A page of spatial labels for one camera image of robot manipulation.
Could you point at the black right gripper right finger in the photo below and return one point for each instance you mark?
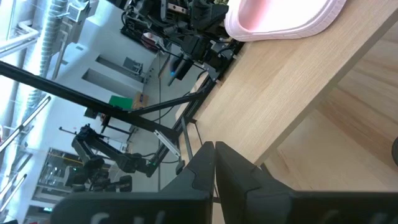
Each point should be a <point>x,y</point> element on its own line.
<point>248,193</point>

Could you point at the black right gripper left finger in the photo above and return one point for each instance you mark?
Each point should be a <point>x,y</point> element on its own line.
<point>186,202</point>

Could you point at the pink slide sandal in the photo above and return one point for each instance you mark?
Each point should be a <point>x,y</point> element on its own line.
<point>280,18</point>

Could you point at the background black robot arm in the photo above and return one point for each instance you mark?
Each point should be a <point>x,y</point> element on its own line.
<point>102,158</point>

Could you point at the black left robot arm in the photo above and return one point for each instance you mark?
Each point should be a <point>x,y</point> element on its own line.
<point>192,37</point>

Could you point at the silver aluminium strip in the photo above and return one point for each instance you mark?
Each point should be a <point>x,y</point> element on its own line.
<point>168,143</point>

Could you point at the cardboard box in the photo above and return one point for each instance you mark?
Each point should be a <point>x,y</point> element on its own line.
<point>140,100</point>

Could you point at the green box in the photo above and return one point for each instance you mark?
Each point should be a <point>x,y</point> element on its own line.
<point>121,102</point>

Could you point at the computer mouse with blue light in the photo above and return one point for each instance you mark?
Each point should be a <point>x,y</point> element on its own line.
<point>172,73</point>

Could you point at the glass door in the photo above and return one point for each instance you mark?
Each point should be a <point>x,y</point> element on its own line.
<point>56,174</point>

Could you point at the long ceiling lamp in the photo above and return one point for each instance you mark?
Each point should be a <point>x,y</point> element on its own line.
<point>12,193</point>
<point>25,124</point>

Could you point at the wooden shelf with black frame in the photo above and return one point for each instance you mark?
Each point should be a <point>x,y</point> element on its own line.
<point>280,93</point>

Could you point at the black rig frame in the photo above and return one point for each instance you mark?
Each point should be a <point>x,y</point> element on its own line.
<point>77,96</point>

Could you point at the silver ventilation duct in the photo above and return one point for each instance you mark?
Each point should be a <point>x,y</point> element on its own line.
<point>49,37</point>

